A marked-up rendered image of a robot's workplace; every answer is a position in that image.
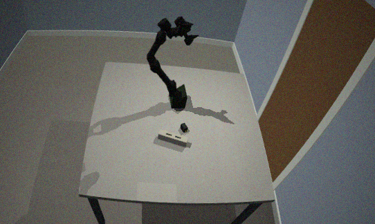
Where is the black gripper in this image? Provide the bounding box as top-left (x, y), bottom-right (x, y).
top-left (172, 17), bottom-right (198, 46)

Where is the black two-prong plug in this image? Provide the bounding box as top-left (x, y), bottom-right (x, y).
top-left (180, 123), bottom-right (188, 132)

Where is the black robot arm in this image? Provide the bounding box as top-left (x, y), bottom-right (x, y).
top-left (147, 18), bottom-right (182, 100)

